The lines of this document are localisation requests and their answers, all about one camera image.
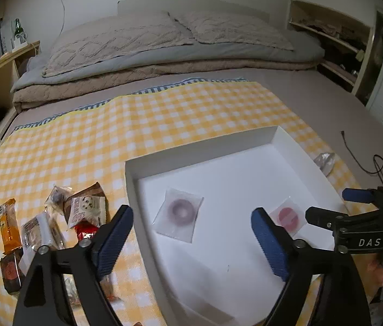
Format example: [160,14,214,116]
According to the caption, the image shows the white wall shelf niche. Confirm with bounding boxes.
[288,0,374,94]

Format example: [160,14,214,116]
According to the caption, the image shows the red long snack packet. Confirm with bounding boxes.
[74,220,99,242]

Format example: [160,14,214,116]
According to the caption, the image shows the green glass bottle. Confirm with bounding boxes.
[14,18,24,40]

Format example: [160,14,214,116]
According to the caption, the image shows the beige folded blanket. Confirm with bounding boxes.
[12,59,320,113]

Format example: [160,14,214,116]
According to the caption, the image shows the beige pillow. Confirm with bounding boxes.
[173,10,295,51]
[43,10,193,77]

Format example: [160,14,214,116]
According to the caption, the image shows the white seaweed snack packet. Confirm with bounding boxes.
[68,195,107,229]

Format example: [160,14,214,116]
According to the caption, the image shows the black cable on bed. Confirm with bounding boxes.
[340,130,383,189]

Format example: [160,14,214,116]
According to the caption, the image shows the clear pink ring cookie packet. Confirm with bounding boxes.
[269,196,306,237]

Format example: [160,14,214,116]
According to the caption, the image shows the brown snack packet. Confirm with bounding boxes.
[64,182,107,225]

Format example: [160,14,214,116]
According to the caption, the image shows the person's right hand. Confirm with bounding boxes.
[365,254,383,301]

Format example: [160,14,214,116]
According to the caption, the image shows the left beige pillow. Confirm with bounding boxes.
[43,10,193,77]

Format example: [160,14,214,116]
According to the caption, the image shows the grey blue duvet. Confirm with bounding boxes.
[10,30,325,93]

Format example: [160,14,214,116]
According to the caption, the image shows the crumpled clear plastic wrapper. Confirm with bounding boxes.
[314,152,336,177]

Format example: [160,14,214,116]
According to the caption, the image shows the right beige pillow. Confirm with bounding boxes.
[173,10,295,51]

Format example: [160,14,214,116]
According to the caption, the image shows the small clear dark candy packet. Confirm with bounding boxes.
[44,186,73,216]

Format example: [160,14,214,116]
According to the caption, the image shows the white hanging cable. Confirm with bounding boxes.
[56,0,68,36]

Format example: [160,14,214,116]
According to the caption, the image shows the white boxed mooncake packet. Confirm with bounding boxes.
[18,211,65,275]

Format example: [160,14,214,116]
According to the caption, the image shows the dark red mooncake packet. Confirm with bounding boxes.
[0,247,25,295]

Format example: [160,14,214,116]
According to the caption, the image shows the orange snack bar packet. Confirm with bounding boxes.
[0,198,21,255]

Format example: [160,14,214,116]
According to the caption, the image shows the clear purple ring cookie packet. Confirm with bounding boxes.
[152,188,204,244]

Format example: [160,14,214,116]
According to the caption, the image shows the yellow checkered mat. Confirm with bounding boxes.
[0,77,359,326]

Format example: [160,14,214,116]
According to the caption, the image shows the white cardboard tray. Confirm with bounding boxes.
[125,126,345,325]

